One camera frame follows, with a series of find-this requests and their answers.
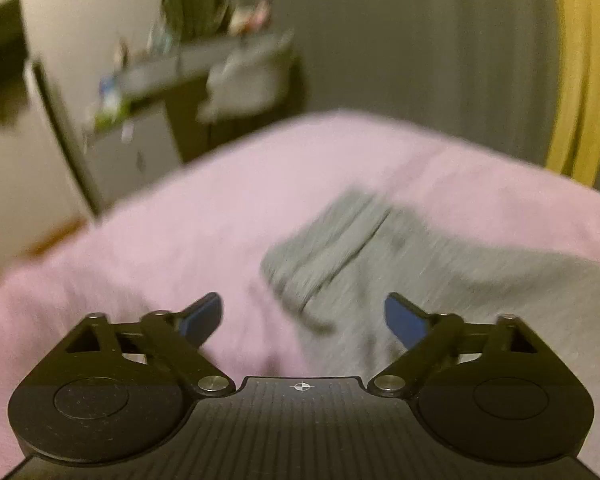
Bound grey sweatpants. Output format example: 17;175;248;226
261;190;600;473

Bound grey dresser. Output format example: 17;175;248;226
84;32;288;208

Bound yellow curtain strip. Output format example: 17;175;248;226
545;0;600;188

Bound grey curtain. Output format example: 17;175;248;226
245;0;559;164

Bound pink plush blanket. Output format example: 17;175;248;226
0;112;600;478

